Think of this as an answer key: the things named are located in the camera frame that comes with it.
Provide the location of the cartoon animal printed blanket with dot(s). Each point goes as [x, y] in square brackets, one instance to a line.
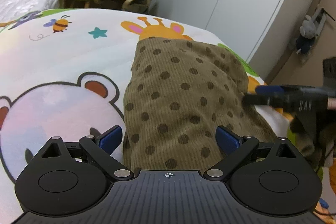
[78, 56]

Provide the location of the grey plush toy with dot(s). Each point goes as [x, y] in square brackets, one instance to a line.
[308, 32]

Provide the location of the dark brown garment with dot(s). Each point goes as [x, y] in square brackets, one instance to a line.
[304, 134]

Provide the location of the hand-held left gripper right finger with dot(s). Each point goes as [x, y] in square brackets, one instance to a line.
[227, 140]

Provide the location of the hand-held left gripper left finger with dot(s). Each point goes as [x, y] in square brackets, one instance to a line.
[110, 138]

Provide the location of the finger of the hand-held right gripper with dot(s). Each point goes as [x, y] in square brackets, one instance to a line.
[260, 100]
[270, 89]

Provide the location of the white quilted bed cover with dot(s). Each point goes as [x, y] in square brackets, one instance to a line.
[31, 1]

